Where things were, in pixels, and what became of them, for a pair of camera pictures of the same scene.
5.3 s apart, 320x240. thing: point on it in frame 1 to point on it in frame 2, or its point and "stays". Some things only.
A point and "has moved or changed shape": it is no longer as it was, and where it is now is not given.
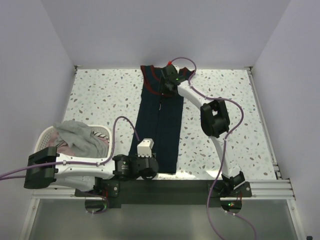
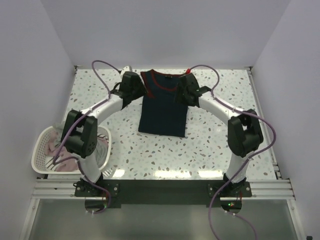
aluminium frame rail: [281, 189] stays
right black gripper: [162, 81] to [179, 98]
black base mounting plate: [166, 193] stays
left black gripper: [152, 174] to [142, 89]
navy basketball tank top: [159, 117] has moved or changed shape
